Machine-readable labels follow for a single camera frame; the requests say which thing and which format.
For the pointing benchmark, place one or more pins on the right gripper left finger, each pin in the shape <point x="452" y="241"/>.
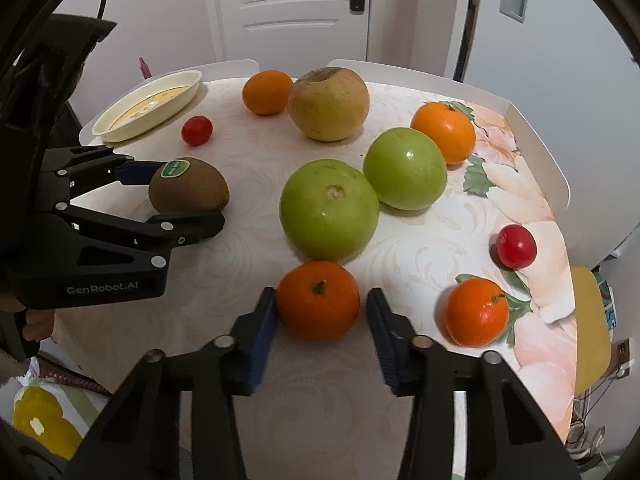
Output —
<point x="136" y="436"/>

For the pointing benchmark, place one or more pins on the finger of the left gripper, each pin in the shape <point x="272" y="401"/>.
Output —
<point x="95" y="235"/>
<point x="67" y="173"/>

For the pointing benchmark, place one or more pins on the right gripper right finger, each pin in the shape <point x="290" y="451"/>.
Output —
<point x="507" y="434"/>

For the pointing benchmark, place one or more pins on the brown kiwi with sticker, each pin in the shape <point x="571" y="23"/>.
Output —
<point x="188" y="184"/>

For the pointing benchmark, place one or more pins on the orange mandarin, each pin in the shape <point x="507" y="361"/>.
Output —
<point x="318" y="301"/>

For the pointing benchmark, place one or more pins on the person's left hand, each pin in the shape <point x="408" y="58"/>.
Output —
<point x="39" y="324"/>

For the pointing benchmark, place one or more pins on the cream plate with duck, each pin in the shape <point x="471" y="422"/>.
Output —
<point x="146" y="107"/>

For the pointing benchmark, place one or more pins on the yellow chair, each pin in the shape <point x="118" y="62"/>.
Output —
<point x="593" y="340"/>

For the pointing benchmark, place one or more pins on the cherry tomato near plate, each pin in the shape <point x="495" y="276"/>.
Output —
<point x="197" y="130"/>

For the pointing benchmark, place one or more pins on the mandarin at right edge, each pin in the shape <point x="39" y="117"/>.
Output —
<point x="476" y="313"/>

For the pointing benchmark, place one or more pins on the large green apple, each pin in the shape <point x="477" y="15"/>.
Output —
<point x="328" y="210"/>

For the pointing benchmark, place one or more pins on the cherry tomato at right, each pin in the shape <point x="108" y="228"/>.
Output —
<point x="516" y="247"/>

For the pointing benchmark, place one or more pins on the orange behind apple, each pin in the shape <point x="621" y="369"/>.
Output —
<point x="266" y="93"/>

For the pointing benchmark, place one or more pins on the yellow-brown apple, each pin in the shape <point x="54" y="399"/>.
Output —
<point x="329" y="104"/>

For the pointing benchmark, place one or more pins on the white door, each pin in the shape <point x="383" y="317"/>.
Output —
<point x="289" y="35"/>

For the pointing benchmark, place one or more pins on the smaller green apple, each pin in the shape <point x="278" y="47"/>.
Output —
<point x="406" y="169"/>

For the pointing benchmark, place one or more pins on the orange with leaf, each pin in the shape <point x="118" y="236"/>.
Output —
<point x="450" y="129"/>

